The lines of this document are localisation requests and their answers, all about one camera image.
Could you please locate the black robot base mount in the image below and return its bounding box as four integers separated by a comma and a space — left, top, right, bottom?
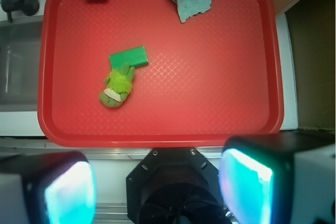
125, 147, 231, 223

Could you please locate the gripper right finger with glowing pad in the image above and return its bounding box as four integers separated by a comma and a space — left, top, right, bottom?
218, 132, 335, 223

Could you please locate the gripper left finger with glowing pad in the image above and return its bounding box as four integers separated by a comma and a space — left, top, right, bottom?
1, 151, 97, 223

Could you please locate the red plastic tray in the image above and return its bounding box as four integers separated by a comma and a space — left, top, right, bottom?
38, 0, 284, 148

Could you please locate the grey sink basin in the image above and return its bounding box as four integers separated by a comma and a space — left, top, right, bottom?
1, 16, 43, 112

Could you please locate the green rectangular block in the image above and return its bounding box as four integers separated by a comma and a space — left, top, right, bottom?
109, 46, 149, 69

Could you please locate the aluminium rail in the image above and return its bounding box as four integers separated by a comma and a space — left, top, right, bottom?
0, 137, 226, 160

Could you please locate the green plush toy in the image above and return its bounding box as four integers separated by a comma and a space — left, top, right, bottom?
99, 62, 135, 108

